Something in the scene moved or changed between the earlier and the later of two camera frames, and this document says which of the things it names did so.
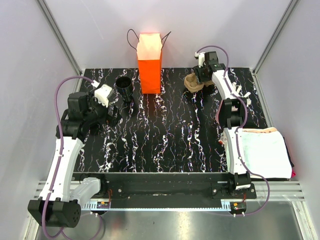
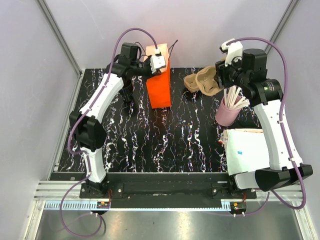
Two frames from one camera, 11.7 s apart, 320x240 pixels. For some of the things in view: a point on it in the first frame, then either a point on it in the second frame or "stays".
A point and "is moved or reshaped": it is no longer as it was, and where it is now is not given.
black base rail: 168,190 stays
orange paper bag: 149,52 is moved or reshaped
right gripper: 197,69 → 221,71
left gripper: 108,118 → 157,72
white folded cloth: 266,153 stays
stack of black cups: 124,85 stays
